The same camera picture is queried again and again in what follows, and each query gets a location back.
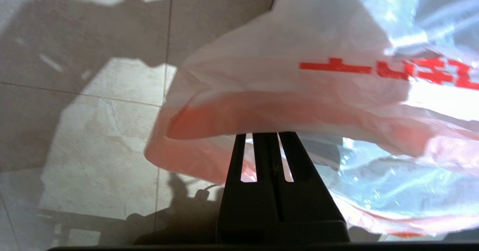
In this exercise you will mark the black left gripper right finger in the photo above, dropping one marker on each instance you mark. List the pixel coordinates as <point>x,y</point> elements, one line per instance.
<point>310,210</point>

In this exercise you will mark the translucent white trash bag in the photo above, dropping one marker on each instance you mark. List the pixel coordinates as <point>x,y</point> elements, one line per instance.
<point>299,94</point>

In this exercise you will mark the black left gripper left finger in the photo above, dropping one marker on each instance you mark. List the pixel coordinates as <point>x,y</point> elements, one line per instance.
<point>239,210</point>

